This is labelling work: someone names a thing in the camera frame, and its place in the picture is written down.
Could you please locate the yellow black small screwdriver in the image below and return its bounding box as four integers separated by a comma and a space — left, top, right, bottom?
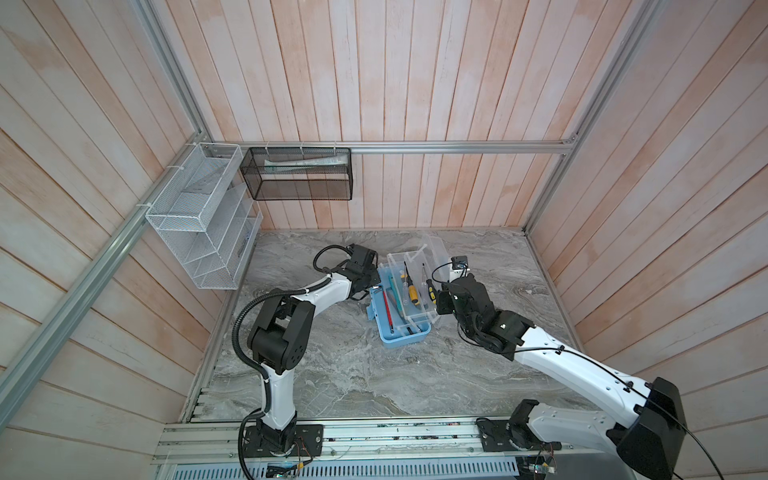
422, 263, 437, 304

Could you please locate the teal handled tool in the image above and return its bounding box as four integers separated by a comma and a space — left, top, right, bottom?
388, 275, 406, 321

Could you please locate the yellow handled screwdriver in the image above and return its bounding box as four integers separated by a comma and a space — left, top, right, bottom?
403, 264, 420, 305

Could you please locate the blue plastic tool box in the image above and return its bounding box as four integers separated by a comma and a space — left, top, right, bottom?
367, 235, 451, 349

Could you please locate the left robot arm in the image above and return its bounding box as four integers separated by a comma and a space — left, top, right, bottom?
231, 244, 380, 434

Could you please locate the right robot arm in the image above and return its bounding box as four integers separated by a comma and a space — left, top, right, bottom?
436, 273, 687, 479

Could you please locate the black mesh basket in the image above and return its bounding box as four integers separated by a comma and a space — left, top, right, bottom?
240, 146, 354, 202

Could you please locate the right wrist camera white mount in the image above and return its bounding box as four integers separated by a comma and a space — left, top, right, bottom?
449, 255, 469, 282

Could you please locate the black corrugated cable hose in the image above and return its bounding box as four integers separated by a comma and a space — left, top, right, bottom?
230, 244, 355, 480

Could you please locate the aluminium front rail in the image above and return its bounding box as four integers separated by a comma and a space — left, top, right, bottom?
151, 406, 615, 465

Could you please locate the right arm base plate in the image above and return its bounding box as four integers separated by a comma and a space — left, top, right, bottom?
475, 417, 562, 453

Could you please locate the white wire mesh shelf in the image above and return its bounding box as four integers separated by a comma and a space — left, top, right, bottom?
146, 143, 263, 290

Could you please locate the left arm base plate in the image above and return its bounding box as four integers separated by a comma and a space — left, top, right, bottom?
238, 423, 324, 459

